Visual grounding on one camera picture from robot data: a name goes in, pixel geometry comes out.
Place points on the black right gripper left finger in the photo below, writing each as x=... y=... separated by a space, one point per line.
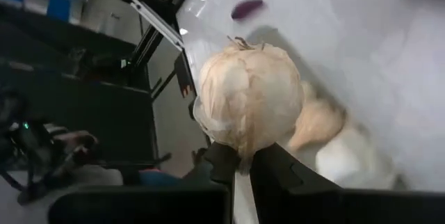
x=146 y=205

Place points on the black table frame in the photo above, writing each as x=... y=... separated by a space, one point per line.
x=153 y=39

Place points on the person's hand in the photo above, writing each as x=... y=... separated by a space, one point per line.
x=74 y=142

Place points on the large black panel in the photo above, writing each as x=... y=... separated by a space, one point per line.
x=104 y=119

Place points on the white garlic head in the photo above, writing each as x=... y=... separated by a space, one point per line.
x=347 y=163

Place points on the small purple eggplant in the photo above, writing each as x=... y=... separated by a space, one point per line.
x=247 y=8

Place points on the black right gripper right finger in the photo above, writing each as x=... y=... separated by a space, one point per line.
x=313 y=199

